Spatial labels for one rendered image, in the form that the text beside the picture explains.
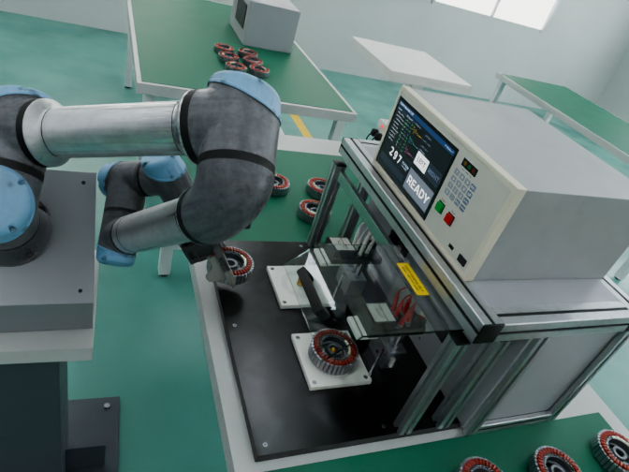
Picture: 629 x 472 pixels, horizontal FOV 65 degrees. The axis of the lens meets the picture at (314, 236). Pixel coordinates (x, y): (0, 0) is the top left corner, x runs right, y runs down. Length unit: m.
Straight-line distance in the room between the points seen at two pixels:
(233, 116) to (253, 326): 0.59
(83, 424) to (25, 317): 0.82
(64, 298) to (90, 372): 0.95
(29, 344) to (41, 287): 0.12
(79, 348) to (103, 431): 0.78
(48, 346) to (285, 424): 0.50
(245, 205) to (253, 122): 0.12
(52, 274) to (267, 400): 0.50
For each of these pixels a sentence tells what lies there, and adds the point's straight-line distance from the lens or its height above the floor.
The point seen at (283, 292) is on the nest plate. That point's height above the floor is 0.78.
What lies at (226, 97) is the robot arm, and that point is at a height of 1.34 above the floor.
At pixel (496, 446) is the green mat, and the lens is 1.25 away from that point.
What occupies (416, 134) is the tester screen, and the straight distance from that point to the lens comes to 1.11.
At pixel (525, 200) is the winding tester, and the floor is 1.30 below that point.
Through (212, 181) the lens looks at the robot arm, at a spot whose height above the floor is 1.26.
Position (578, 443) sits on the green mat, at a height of 0.75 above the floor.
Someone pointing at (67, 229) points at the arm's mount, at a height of 0.92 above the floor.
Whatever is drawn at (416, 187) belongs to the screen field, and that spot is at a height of 1.17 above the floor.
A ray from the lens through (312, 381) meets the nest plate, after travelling 1.10.
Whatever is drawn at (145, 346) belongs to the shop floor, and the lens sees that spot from 2.12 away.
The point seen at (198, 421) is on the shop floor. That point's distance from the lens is 1.93.
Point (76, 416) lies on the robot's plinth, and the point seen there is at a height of 0.02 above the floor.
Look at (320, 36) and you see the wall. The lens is 5.95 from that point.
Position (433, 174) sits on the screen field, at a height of 1.22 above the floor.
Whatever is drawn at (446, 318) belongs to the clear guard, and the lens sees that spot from 0.94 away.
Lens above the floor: 1.61
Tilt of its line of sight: 34 degrees down
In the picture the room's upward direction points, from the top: 19 degrees clockwise
